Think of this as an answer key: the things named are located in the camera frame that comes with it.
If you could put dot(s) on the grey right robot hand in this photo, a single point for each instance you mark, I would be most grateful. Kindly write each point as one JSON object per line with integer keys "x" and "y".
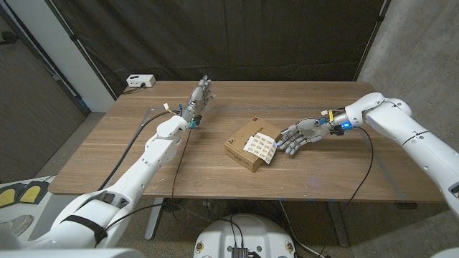
{"x": 308, "y": 129}

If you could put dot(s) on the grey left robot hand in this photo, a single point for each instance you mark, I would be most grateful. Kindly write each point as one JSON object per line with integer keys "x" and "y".
{"x": 196, "y": 102}

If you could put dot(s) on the postage stamp sheet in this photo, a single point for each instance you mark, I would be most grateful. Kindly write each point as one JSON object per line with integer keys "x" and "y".
{"x": 260, "y": 147}

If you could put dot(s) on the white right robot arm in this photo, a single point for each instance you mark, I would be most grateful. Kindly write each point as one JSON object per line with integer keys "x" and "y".
{"x": 412, "y": 136}

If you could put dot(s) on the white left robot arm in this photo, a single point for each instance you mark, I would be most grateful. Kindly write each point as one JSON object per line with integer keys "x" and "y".
{"x": 143, "y": 168}

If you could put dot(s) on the brown cardboard box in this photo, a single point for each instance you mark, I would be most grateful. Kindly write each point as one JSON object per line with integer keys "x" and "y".
{"x": 240, "y": 138}

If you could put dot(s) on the white power strip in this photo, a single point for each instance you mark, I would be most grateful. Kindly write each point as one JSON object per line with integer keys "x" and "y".
{"x": 140, "y": 80}

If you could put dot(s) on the black backdrop curtain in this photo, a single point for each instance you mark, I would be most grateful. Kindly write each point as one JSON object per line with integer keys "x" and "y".
{"x": 215, "y": 36}

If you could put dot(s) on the grey table leg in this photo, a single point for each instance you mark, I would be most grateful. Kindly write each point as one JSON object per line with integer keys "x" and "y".
{"x": 337, "y": 224}
{"x": 154, "y": 218}

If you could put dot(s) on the black backdrop stand pole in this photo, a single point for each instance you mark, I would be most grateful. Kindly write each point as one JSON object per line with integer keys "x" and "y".
{"x": 75, "y": 43}
{"x": 373, "y": 37}

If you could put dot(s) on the white robot torso base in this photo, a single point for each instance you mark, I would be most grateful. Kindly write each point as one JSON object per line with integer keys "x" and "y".
{"x": 258, "y": 233}

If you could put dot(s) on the black module on torso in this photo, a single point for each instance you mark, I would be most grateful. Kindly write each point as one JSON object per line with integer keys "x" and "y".
{"x": 239, "y": 252}

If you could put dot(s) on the yellow black foot pedal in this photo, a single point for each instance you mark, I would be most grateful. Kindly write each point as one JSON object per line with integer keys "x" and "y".
{"x": 32, "y": 193}
{"x": 7, "y": 197}

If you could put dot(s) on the white sneaker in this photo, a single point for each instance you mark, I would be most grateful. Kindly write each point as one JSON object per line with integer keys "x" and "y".
{"x": 14, "y": 225}

